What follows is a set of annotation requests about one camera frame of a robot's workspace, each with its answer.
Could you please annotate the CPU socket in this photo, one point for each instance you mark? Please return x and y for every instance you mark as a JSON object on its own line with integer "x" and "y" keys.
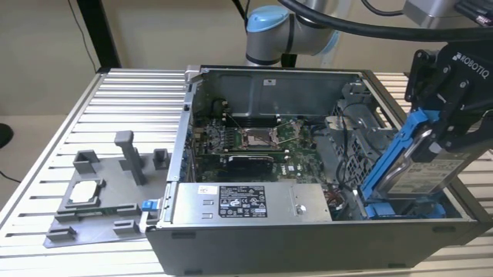
{"x": 256, "y": 140}

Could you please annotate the green motherboard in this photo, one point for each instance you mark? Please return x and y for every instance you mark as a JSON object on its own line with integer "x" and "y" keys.
{"x": 301, "y": 155}

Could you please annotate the green RAM stick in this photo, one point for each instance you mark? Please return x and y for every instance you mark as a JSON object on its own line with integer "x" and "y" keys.
{"x": 110, "y": 210}

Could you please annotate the black round object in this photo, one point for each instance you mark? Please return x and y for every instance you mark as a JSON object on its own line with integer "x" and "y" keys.
{"x": 5, "y": 135}

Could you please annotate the metal disk bay cage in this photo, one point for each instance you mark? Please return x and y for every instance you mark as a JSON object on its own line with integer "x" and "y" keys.
{"x": 335, "y": 122}

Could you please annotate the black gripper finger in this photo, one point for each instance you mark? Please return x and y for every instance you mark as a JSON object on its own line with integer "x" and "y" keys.
{"x": 428, "y": 150}
{"x": 474, "y": 130}

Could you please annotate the black upright post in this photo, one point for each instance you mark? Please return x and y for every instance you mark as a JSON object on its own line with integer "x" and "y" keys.
{"x": 98, "y": 34}

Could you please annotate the silver power supply unit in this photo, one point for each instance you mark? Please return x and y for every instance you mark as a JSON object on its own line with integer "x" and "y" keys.
{"x": 189, "y": 202}

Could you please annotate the RAM slot with white clips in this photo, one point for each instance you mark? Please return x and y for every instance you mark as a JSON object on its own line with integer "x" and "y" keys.
{"x": 254, "y": 115}
{"x": 254, "y": 120}

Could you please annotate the RAM slot with black clips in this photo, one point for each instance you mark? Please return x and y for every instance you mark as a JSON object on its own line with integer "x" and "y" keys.
{"x": 254, "y": 117}
{"x": 254, "y": 123}

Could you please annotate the hard disk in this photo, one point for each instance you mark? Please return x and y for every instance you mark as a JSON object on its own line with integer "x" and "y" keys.
{"x": 424, "y": 176}

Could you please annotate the silver CPU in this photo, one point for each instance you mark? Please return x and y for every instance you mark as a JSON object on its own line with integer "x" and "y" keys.
{"x": 85, "y": 192}

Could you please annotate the dark grey PC case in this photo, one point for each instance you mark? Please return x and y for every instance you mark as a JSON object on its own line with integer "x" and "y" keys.
{"x": 269, "y": 245}

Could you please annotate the black graphics card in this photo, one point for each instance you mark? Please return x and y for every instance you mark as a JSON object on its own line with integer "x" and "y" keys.
{"x": 250, "y": 164}

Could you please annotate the grey parts rack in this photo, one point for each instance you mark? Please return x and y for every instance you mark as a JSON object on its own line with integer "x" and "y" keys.
{"x": 112, "y": 173}

